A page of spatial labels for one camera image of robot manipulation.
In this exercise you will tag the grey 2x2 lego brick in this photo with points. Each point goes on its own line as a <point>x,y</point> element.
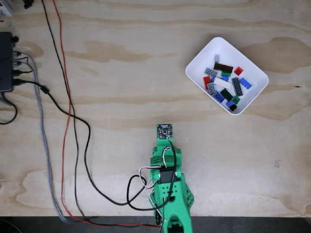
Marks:
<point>217,58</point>

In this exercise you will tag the dark green 2x4 lego brick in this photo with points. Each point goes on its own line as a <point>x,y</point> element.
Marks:
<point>226,93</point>

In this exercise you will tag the small black round knob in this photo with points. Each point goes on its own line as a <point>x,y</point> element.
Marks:
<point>15,38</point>

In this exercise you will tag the grey 2x4 lego brick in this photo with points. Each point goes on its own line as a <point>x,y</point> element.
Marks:
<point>211,71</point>
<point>212,88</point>

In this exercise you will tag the dark grey usb hub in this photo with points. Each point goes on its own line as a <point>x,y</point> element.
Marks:
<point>6,60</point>

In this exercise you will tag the green 2x2 lego brick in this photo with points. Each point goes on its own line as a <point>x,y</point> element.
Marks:
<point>235,99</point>

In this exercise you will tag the dark grey 2x6 lego brick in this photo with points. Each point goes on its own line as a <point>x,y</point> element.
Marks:
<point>237,86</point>

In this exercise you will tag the red 2x4 lego brick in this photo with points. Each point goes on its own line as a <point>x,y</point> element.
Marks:
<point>206,80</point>

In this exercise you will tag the brown 2x6 lego brick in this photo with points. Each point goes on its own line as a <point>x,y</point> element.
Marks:
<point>223,68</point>

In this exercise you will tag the green narrow lego brick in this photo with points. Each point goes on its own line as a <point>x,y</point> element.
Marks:
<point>225,73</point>

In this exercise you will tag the white plastic bin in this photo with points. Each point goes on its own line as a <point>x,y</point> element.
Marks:
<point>252,72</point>

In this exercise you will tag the black 2x2 lego brick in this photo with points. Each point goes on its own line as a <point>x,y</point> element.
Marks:
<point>233,107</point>

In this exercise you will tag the black camera circuit board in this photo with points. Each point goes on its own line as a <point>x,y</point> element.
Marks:
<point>164,131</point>

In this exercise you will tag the white 2x6 lego brick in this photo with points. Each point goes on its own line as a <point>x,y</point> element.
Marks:
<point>222,83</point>

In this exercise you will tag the red 2x2 lego brick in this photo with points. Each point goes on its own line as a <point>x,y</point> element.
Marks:
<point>238,70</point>

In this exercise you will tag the blue 2x4 lego brick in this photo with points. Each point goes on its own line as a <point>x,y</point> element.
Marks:
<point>245,83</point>
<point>218,97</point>

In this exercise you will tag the small black object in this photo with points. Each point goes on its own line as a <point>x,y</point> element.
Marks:
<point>28,3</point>

